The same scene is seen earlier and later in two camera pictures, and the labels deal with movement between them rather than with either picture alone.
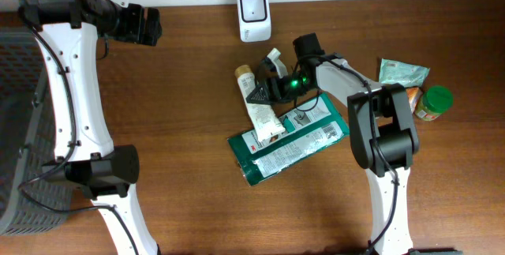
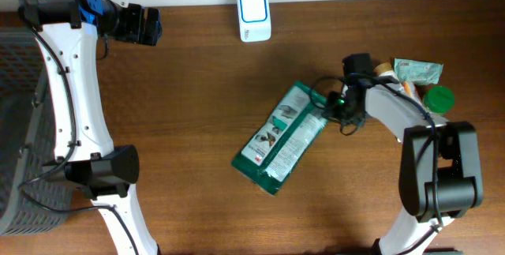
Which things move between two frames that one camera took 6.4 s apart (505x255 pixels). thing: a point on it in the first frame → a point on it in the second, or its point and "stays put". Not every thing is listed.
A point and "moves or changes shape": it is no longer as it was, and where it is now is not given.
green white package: (310, 125) moves or changes shape
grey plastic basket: (31, 201) stays put
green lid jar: (433, 102) stays put
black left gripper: (139, 24) stays put
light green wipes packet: (408, 75) moves or changes shape
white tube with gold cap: (263, 121) → (383, 69)
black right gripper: (263, 90) → (352, 118)
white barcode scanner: (254, 10) stays put
